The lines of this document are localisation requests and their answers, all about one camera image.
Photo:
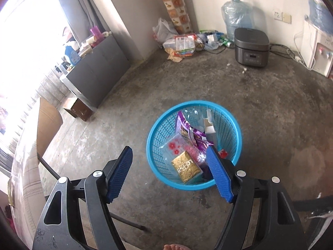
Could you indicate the crumpled brown paper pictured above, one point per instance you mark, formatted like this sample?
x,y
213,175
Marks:
x,y
174,55

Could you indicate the floral checked bed sheet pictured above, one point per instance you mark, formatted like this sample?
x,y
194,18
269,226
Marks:
x,y
26,192

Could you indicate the dark grey rice cooker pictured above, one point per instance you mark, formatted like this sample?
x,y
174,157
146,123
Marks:
x,y
251,49

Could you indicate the flat cardboard sheet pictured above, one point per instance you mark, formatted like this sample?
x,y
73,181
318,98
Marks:
x,y
48,125

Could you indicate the pile of colourful packets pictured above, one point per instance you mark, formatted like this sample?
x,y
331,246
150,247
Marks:
x,y
180,44

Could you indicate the white water dispenser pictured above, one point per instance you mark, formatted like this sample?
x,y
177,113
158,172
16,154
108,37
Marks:
x,y
316,47

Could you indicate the gold foil packet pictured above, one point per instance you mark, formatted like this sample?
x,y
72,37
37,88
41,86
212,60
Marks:
x,y
186,166

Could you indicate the dark grey cabinet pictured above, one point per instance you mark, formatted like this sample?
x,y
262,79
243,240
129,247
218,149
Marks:
x,y
104,67

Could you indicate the clear plastic wrapper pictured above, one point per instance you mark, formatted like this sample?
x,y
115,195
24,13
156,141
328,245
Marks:
x,y
195,117

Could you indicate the grey curtain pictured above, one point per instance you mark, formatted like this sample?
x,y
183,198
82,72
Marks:
x,y
78,5

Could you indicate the person's bare foot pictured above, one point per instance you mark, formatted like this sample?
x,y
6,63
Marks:
x,y
175,247

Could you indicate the purple foil packet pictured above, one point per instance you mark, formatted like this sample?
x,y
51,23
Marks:
x,y
186,130

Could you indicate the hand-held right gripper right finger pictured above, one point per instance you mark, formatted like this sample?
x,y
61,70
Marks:
x,y
219,174

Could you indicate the heap of plastic wrappers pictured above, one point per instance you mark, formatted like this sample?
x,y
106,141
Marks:
x,y
213,40

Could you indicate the blue plastic jug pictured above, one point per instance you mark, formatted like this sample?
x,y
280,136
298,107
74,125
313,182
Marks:
x,y
72,56

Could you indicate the beige wall switch plate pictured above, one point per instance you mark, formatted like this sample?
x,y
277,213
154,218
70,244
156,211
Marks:
x,y
287,17

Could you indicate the white wall socket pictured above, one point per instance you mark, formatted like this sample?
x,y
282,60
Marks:
x,y
277,15

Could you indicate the tile patterned roll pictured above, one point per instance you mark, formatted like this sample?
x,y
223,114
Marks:
x,y
174,5

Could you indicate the brown cardboard box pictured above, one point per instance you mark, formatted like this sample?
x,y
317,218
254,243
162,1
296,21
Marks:
x,y
78,109

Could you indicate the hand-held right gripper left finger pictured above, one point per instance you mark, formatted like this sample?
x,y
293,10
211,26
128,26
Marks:
x,y
119,174

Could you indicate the small white bottle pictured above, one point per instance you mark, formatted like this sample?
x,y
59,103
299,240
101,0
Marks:
x,y
106,34

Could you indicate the pink sparkly packet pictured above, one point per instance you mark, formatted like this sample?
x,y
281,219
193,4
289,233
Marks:
x,y
195,154

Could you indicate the purple plastic cup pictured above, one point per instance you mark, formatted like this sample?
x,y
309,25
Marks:
x,y
95,33

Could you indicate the white plastic bag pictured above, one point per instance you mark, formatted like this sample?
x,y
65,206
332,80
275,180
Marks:
x,y
162,31

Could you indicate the clear bag with red flowers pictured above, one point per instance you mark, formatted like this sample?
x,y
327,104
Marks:
x,y
175,145

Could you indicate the blue plastic mesh basket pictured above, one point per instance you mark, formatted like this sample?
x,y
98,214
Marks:
x,y
161,135

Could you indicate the large clear water jug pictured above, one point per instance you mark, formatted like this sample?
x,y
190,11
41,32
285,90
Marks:
x,y
235,15

